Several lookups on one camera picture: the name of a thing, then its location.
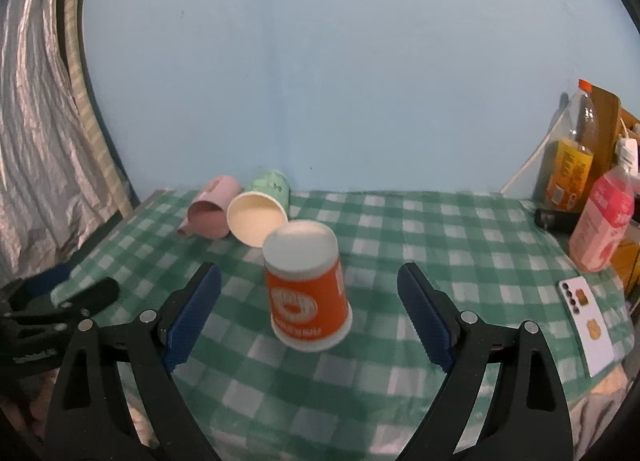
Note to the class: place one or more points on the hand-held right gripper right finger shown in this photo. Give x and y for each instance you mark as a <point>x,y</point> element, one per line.
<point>425,313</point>

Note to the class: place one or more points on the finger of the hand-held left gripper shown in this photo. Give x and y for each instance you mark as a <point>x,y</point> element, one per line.
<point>50,277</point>
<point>92,293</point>

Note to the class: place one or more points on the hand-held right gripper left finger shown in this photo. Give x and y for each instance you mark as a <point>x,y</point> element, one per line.
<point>192,311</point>

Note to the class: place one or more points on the orange paper cup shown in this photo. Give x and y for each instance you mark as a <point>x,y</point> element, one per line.
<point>307,291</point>

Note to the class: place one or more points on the pink paper cup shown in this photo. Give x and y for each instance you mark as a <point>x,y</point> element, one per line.
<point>210,211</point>

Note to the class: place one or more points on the green paper cup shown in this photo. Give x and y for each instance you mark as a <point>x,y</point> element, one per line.
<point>262,211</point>

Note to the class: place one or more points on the green checked tablecloth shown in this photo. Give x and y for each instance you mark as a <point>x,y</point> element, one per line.
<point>390,241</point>

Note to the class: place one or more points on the silver foil curtain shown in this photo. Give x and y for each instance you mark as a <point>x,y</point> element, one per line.
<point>35,141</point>

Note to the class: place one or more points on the black cylinder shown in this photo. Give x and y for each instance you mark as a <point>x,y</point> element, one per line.
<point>552,220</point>

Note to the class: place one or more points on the white card with stickers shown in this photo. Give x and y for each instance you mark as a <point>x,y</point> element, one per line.
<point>590,326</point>

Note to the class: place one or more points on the grey patterned cloth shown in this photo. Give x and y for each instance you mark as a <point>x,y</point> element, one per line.
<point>600,406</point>

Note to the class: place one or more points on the pink spray bottle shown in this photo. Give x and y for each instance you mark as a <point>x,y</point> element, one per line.
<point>600,221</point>

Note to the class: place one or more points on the yellow label drink bottle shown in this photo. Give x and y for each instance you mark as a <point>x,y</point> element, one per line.
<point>570,166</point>

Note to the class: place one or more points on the brown cardboard box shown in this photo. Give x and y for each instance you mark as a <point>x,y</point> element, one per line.
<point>607,116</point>

